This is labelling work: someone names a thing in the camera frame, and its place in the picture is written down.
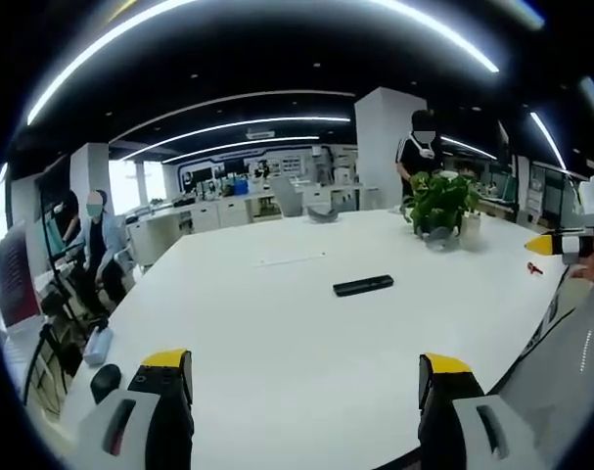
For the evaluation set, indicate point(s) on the black round object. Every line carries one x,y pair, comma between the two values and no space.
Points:
105,382

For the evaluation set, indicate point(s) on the blue storage box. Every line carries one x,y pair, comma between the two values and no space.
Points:
239,186

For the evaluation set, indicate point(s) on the black remote control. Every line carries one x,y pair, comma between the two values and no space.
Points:
363,285

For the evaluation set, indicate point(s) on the green potted plant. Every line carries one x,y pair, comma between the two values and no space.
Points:
441,198

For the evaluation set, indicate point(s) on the white cabinet row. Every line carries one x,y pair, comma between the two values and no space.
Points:
218,215

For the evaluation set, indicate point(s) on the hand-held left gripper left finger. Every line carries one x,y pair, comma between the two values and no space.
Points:
145,416

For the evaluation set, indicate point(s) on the grey office chair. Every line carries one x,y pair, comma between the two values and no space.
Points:
287,196

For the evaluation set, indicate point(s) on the grey curved object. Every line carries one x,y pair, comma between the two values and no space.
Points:
322,214
438,237

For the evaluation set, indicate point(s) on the red banner stand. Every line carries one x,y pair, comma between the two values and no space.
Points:
15,279

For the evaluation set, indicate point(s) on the small red clip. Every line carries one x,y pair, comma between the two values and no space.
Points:
535,268

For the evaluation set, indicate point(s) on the white plant pot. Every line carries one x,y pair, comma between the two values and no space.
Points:
470,231

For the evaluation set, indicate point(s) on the person's right hand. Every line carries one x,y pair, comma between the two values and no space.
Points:
592,270

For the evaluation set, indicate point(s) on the light blue box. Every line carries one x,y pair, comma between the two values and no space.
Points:
98,346

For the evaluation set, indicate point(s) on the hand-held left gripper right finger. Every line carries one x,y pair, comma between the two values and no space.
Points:
465,416

